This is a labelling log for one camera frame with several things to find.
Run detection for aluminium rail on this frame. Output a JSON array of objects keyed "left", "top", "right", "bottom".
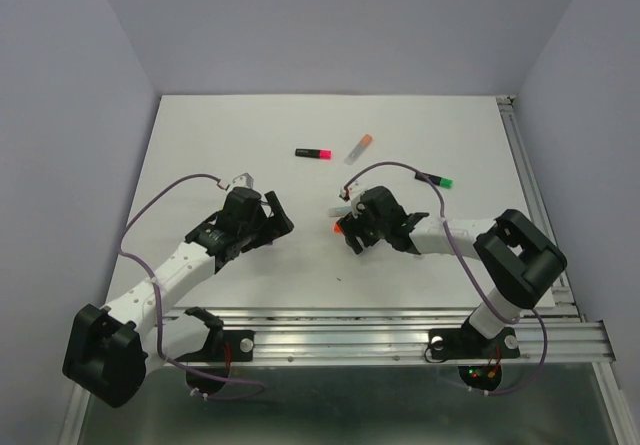
[
  {"left": 149, "top": 307, "right": 616, "bottom": 366},
  {"left": 496, "top": 96, "right": 584, "bottom": 321}
]

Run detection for pink black highlighter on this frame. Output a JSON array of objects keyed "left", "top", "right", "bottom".
[{"left": 294, "top": 148, "right": 332, "bottom": 160}]

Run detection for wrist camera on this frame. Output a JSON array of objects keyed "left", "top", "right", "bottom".
[
  {"left": 339, "top": 181, "right": 368, "bottom": 215},
  {"left": 228, "top": 172, "right": 254, "bottom": 190}
]

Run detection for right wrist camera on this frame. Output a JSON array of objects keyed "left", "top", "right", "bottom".
[{"left": 339, "top": 181, "right": 368, "bottom": 215}]

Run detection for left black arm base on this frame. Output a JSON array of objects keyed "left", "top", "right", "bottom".
[{"left": 166, "top": 307, "right": 265, "bottom": 401}]

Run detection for peach cap translucent highlighter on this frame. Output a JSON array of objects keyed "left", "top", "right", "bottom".
[{"left": 344, "top": 134, "right": 373, "bottom": 165}]

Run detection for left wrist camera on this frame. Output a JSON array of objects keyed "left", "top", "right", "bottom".
[{"left": 228, "top": 172, "right": 254, "bottom": 190}]

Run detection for mint cap translucent highlighter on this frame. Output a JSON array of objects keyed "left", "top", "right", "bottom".
[{"left": 328, "top": 206, "right": 351, "bottom": 217}]

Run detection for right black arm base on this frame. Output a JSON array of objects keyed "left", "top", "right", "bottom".
[{"left": 423, "top": 327, "right": 521, "bottom": 393}]

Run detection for green black highlighter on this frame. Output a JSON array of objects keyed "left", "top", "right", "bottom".
[{"left": 414, "top": 172, "right": 453, "bottom": 189}]

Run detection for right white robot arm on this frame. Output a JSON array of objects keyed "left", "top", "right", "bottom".
[{"left": 337, "top": 186, "right": 567, "bottom": 355}]

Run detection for aluminium front rail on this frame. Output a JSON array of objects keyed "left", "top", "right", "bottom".
[{"left": 149, "top": 307, "right": 616, "bottom": 366}]

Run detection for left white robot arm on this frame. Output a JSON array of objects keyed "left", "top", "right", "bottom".
[{"left": 62, "top": 187, "right": 294, "bottom": 408}]

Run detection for aluminium right rail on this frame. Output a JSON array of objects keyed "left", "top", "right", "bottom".
[{"left": 496, "top": 96, "right": 584, "bottom": 321}]

